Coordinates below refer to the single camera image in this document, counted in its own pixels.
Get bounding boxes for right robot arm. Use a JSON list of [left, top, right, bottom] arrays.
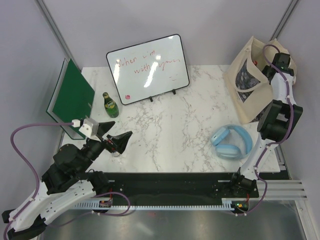
[[229, 52, 303, 197]]

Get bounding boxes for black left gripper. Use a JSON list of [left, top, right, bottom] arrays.
[[77, 120, 133, 174]]

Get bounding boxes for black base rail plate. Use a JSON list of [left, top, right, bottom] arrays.
[[105, 172, 259, 204]]

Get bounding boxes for light blue headphones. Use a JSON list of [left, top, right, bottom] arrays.
[[210, 124, 253, 160]]

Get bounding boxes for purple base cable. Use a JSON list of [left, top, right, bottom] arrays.
[[231, 177, 268, 218], [49, 191, 131, 228]]

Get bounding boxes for aluminium extrusion rail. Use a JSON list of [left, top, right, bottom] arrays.
[[264, 180, 307, 201]]

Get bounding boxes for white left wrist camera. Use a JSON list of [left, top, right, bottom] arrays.
[[79, 118, 99, 141]]

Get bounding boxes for green bottle far left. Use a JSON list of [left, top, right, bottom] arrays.
[[102, 92, 120, 118]]

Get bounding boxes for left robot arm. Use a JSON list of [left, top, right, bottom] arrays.
[[2, 118, 133, 240]]

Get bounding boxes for green binder folder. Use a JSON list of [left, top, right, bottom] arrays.
[[45, 57, 96, 140]]

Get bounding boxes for whiteboard with red writing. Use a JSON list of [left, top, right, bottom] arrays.
[[106, 34, 190, 106]]

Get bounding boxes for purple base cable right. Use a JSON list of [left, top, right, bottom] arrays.
[[231, 177, 268, 218]]

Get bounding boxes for small white blue can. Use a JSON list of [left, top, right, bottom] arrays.
[[111, 150, 121, 158]]

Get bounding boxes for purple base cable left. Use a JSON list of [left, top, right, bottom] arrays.
[[49, 191, 131, 228]]

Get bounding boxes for beige canvas tote bag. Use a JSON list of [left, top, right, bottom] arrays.
[[222, 35, 298, 125]]

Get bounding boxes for white slotted cable duct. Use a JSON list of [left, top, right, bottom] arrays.
[[72, 198, 249, 211]]

